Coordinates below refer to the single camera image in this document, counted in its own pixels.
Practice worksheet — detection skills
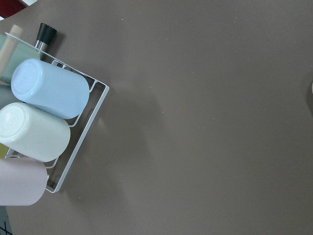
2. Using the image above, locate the white cup rack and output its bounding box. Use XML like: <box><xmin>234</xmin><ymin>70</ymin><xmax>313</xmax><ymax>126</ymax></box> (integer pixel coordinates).
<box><xmin>5</xmin><ymin>32</ymin><xmax>110</xmax><ymax>193</ymax></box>

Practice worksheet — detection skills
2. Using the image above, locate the light blue cup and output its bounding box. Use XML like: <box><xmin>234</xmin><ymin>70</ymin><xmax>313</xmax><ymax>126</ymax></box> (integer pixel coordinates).
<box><xmin>11</xmin><ymin>59</ymin><xmax>89</xmax><ymax>119</ymax></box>

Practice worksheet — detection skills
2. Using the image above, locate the white cup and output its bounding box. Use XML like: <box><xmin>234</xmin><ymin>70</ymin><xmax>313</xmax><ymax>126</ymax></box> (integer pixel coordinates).
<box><xmin>0</xmin><ymin>102</ymin><xmax>70</xmax><ymax>162</ymax></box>

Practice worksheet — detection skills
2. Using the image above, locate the black capped metal bottle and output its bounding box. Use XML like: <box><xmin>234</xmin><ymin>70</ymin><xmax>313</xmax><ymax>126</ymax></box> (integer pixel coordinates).
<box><xmin>34</xmin><ymin>23</ymin><xmax>57</xmax><ymax>51</ymax></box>

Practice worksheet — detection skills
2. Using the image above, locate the pink cup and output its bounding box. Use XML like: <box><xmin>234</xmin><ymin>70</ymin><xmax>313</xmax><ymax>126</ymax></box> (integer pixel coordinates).
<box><xmin>0</xmin><ymin>157</ymin><xmax>48</xmax><ymax>206</ymax></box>

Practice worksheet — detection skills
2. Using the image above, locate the wooden rod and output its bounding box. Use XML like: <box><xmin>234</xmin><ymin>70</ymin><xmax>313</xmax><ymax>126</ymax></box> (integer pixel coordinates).
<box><xmin>0</xmin><ymin>24</ymin><xmax>23</xmax><ymax>75</ymax></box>

